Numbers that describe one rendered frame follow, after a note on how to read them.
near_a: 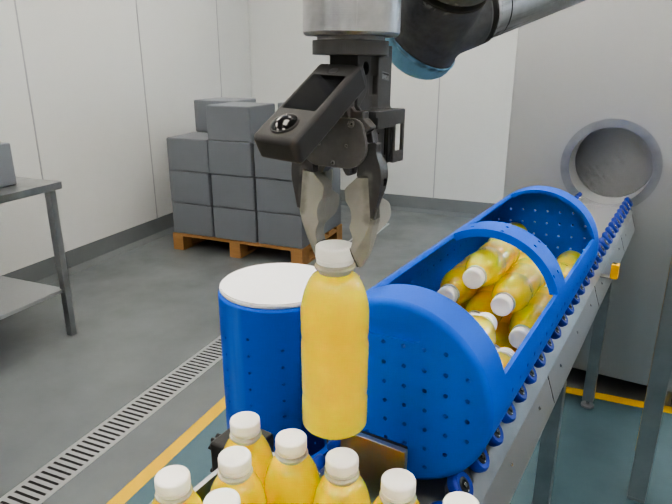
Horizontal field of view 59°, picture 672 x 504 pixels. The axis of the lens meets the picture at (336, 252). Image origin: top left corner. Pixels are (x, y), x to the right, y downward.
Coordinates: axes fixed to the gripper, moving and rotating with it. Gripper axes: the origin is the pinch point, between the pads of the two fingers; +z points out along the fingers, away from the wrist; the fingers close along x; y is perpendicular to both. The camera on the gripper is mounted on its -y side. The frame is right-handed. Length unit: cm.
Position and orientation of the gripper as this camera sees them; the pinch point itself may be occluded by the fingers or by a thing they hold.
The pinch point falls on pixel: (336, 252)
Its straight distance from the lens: 59.3
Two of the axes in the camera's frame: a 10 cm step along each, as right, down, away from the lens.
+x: -8.5, -1.7, 5.0
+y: 5.3, -2.5, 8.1
